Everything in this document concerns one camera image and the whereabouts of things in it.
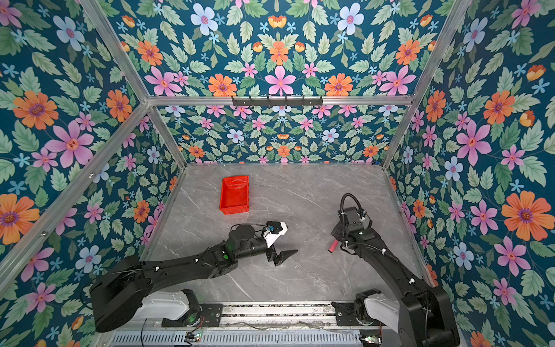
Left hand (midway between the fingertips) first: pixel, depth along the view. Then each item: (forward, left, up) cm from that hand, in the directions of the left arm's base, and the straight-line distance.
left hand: (293, 237), depth 74 cm
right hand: (+7, -20, -9) cm, 23 cm away
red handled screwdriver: (0, -16, -11) cm, 20 cm away
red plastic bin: (+34, +27, -17) cm, 47 cm away
